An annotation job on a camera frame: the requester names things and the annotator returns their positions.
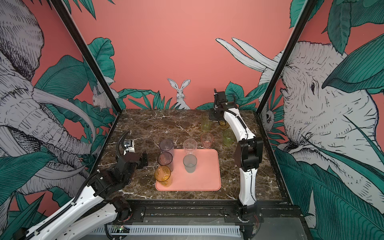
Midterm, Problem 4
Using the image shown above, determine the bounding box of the light green tumbler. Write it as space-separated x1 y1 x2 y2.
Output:
201 113 213 132

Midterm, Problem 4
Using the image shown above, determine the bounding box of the pink clear tumbler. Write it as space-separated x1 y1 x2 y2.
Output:
201 133 214 149

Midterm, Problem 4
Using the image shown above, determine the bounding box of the amber yellow tumbler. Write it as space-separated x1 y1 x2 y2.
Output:
155 166 172 187

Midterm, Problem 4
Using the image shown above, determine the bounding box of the dark smoky tumbler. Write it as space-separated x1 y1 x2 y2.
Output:
157 152 174 172

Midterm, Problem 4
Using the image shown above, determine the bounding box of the blue-grey clear tumbler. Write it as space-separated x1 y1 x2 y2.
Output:
159 139 174 156

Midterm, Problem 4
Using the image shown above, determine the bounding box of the clear colourless tumbler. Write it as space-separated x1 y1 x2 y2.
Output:
183 139 198 155

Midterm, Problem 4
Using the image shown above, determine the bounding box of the teal frosted tumbler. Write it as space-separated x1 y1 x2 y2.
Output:
183 154 198 173

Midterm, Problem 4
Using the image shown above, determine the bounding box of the pink plastic tray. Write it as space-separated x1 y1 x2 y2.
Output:
156 149 221 191

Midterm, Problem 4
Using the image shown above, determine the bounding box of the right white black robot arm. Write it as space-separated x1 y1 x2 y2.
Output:
209 90 264 221

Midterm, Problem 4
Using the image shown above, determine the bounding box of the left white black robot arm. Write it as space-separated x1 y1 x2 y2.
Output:
13 152 148 240

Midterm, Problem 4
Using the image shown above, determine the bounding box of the yellow short tumbler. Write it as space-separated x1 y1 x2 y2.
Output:
219 121 229 130

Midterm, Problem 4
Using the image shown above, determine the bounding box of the left black corrugated cable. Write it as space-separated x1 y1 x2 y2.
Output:
116 130 132 157

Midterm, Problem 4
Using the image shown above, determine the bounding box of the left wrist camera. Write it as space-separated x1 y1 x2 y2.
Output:
123 140 136 155

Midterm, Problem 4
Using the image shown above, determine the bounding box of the left black frame post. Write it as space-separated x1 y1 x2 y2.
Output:
51 0 122 114

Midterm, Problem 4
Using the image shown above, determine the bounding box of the black frame post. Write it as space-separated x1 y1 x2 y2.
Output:
51 0 122 114
256 0 317 116

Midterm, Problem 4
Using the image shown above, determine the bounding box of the white slotted cable duct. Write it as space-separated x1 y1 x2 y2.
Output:
108 225 242 237

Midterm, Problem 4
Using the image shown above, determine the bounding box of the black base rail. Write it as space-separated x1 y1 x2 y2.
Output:
128 200 304 225

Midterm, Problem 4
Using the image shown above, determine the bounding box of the right black frame post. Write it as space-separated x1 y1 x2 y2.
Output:
256 0 317 116

